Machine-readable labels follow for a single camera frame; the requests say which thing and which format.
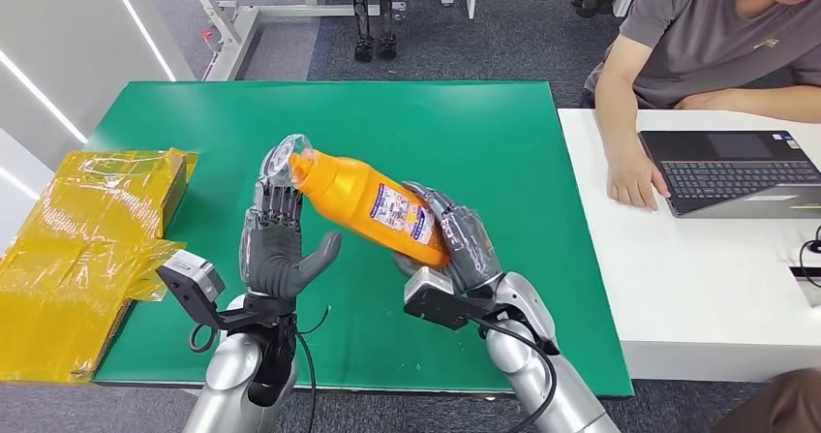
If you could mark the person's right hand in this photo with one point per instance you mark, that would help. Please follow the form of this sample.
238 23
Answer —
634 180

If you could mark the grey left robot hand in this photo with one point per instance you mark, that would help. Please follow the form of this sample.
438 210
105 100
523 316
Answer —
272 263

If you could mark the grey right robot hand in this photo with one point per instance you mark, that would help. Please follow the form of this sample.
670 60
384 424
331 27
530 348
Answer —
471 244

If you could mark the person's left hand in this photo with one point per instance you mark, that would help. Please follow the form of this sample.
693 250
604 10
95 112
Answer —
709 100

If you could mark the orange bottle with clear cap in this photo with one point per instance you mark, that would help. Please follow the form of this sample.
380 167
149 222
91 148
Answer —
359 202

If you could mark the person's right forearm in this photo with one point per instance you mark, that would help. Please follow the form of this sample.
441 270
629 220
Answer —
614 128

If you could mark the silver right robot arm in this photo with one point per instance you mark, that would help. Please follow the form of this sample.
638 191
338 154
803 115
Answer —
526 366

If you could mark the person's left forearm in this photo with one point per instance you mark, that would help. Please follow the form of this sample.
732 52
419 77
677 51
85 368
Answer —
782 103

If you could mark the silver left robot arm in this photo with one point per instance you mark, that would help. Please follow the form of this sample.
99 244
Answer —
231 379

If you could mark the person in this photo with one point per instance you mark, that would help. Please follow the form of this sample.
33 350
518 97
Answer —
693 32

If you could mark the dark grey laptop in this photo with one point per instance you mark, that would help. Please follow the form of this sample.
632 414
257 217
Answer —
725 173

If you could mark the white desk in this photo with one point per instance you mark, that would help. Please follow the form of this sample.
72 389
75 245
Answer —
693 289

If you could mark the green table mat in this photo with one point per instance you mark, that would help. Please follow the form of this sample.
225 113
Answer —
398 122

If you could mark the yellow film-wrapped box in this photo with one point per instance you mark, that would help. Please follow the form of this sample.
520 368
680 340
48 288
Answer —
83 244

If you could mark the small red knob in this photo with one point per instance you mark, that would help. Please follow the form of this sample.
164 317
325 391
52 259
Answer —
206 34

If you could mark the black robot leg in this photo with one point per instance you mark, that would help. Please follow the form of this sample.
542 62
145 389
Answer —
385 13
361 13

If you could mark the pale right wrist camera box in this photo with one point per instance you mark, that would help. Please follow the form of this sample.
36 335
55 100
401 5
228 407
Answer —
430 286

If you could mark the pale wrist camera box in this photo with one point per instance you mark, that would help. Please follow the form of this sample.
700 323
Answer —
430 286
192 276

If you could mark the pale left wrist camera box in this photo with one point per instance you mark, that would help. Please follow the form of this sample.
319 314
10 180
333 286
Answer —
192 276

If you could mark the white metal frame stand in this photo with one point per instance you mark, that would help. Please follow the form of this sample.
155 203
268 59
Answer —
231 45

